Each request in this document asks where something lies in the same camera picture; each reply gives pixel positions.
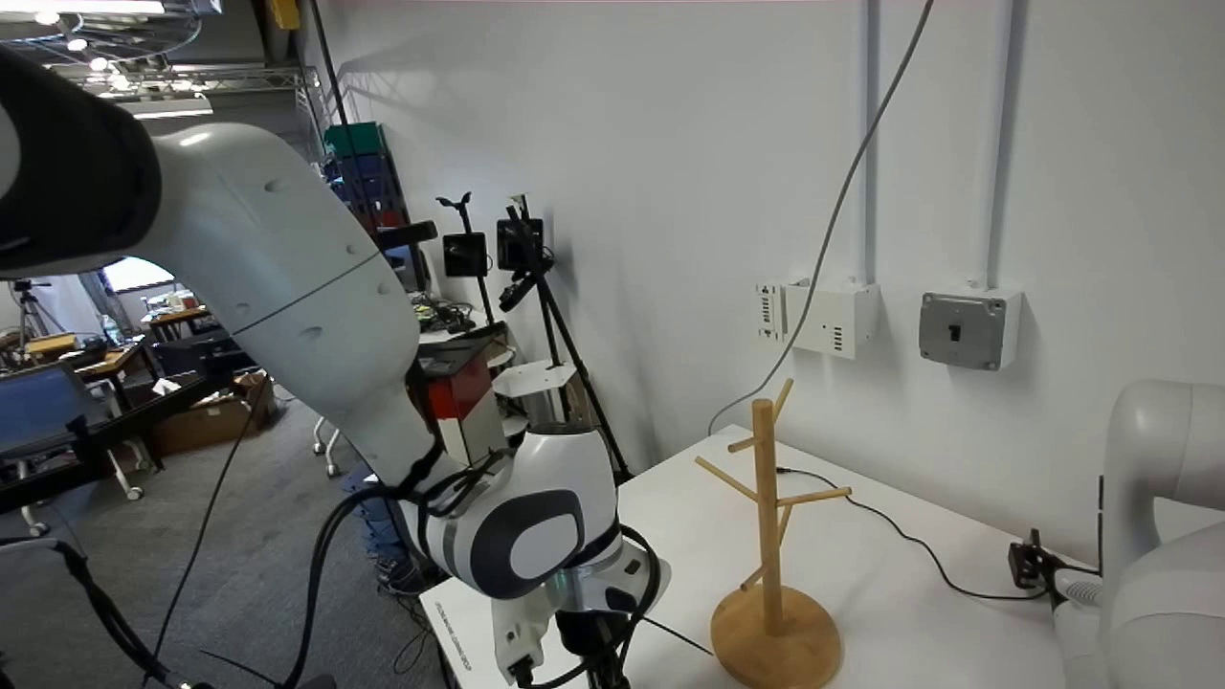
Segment wooden table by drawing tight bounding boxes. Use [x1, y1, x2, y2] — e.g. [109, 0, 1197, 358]
[135, 296, 217, 344]

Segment red white box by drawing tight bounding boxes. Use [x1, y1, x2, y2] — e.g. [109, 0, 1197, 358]
[420, 358, 507, 476]

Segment thin black table cable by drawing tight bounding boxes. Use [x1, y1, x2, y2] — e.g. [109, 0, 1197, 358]
[775, 464, 1027, 606]

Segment black Kinova gripper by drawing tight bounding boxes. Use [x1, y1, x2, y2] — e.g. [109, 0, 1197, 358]
[1003, 528, 1067, 606]

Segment wooden mug rack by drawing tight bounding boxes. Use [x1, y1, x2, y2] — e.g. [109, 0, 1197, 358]
[692, 376, 858, 689]

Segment small labelled white wall box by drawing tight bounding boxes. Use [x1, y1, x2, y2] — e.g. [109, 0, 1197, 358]
[753, 280, 798, 344]

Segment grey junction box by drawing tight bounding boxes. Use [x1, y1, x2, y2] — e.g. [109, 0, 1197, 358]
[915, 280, 1027, 376]

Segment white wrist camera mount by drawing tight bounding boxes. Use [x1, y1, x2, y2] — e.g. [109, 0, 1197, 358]
[485, 584, 555, 686]

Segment grey wall cable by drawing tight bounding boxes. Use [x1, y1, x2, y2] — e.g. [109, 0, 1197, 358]
[703, 0, 941, 441]

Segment black Franka gripper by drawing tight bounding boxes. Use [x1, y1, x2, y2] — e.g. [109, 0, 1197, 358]
[546, 606, 642, 689]

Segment cardboard box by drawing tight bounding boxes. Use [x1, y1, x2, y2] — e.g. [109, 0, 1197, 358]
[152, 368, 282, 458]

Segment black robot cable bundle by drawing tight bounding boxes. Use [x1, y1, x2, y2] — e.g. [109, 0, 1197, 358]
[49, 442, 675, 689]

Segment black camera on tripod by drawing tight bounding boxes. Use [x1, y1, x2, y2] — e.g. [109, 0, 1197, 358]
[438, 186, 495, 328]
[495, 191, 636, 491]

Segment stacked blue green crates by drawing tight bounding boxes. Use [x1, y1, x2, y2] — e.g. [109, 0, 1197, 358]
[319, 120, 414, 242]

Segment white wall conduit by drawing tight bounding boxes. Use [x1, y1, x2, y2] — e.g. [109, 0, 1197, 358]
[858, 0, 887, 291]
[983, 0, 1032, 296]

